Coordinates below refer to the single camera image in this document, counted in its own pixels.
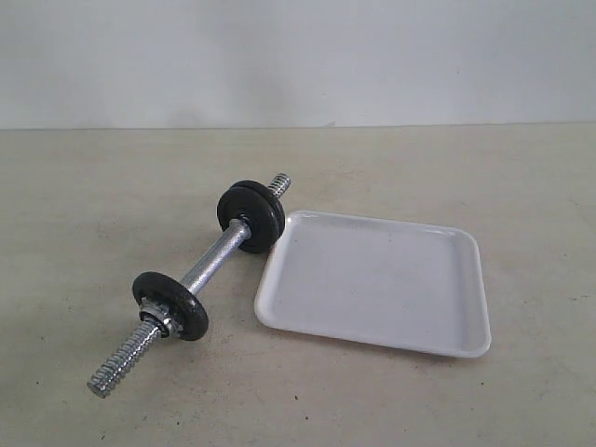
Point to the chrome threaded dumbbell bar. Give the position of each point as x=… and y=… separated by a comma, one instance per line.
x=252, y=220

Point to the white rectangular tray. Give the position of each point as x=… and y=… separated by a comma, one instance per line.
x=411, y=286

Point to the silver metal hex nut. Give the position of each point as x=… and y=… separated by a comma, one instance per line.
x=163, y=317

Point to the black metal washer disc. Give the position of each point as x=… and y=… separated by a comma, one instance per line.
x=247, y=214

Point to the black weight plate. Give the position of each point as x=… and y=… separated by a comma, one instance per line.
x=274, y=207
x=182, y=303

